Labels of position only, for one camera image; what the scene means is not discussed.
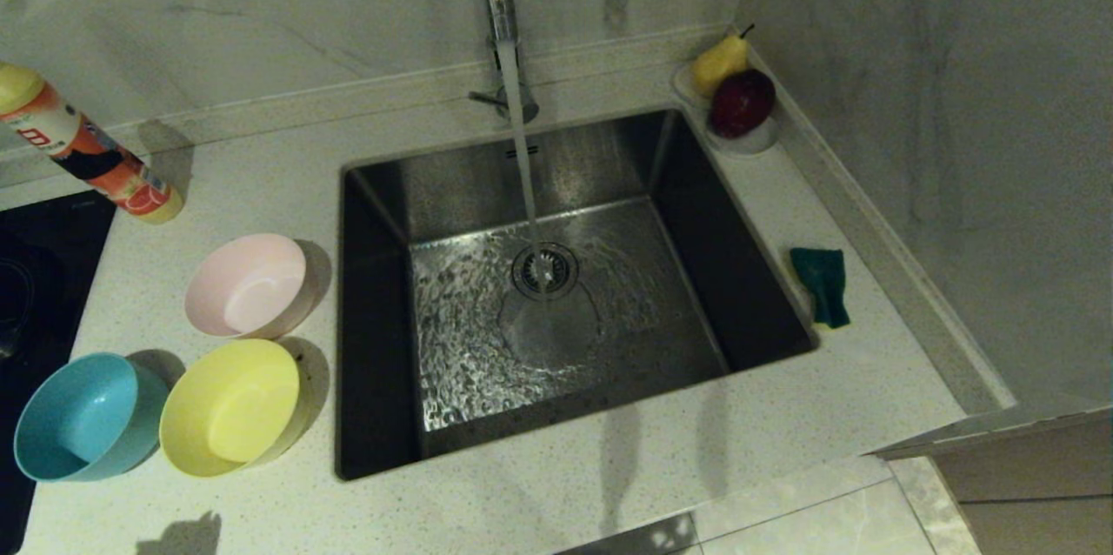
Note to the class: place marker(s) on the yellow green sponge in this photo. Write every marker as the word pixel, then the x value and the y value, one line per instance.
pixel 824 277

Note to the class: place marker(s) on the orange dish soap bottle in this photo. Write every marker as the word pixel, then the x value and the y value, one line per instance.
pixel 87 159

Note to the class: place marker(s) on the blue plastic bowl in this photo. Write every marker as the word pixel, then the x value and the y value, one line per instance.
pixel 83 420

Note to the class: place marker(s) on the stainless steel sink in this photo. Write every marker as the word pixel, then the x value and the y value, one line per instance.
pixel 661 277

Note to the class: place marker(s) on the round metal drain strainer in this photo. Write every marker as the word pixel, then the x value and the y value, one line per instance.
pixel 545 270

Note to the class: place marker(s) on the small white dish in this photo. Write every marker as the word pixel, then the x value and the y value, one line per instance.
pixel 752 143

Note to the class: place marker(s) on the dark red apple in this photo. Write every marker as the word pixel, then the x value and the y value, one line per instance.
pixel 742 103

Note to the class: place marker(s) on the yellow pear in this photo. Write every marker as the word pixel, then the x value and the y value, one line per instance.
pixel 717 66

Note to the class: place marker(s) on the pink plastic bowl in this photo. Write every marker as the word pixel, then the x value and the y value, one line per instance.
pixel 248 290

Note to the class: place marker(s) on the yellow plastic bowl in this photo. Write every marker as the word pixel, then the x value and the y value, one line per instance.
pixel 230 411

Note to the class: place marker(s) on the black induction cooktop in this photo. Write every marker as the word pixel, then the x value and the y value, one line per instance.
pixel 43 277

